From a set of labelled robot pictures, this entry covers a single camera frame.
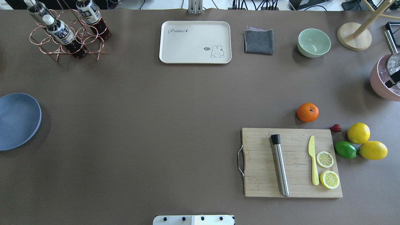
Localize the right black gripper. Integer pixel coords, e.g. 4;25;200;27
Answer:
385;70;400;88

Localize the blue plate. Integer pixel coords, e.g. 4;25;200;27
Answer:
0;93;42;151

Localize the metal ice scoop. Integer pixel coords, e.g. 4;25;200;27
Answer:
384;30;400;75

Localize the pink bowl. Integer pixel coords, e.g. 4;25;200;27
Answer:
370;54;400;102

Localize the yellow lemon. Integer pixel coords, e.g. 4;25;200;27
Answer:
359;141;388;160
347;122;370;144

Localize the red strawberry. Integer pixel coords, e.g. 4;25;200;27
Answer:
330;124;342;133

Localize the green lime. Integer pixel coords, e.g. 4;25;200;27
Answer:
334;141;357;159

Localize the green bowl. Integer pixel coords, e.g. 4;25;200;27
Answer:
297;28;331;58

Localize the orange fruit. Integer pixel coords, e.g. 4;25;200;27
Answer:
296;102;319;123

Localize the lemon slice upper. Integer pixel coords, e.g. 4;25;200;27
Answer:
316;151;334;168

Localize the lemon half lower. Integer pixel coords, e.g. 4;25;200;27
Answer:
319;170;340;189

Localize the yellow plastic knife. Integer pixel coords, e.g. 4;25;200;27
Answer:
308;135;319;186

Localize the steel muddler black tip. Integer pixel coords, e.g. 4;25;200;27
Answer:
271;134;290;198

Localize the grey folded cloth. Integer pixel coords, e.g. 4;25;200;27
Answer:
244;27;274;55

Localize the wooden cutting board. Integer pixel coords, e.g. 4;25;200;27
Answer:
241;128;343;198

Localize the cream rabbit tray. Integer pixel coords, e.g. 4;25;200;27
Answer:
159;21;232;64

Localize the tea bottle right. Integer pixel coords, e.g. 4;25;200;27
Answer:
76;0;111;40

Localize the tea bottle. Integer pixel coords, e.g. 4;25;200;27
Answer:
24;0;52;25
42;14;86;58
76;0;111;40

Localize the tea bottle front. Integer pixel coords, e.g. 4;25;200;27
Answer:
42;14;86;58

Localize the tea bottle left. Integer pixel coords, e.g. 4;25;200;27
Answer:
24;0;52;25

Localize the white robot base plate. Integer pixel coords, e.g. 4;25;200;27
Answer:
153;215;235;225

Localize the copper wire bottle rack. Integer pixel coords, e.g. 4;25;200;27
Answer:
29;0;109;62

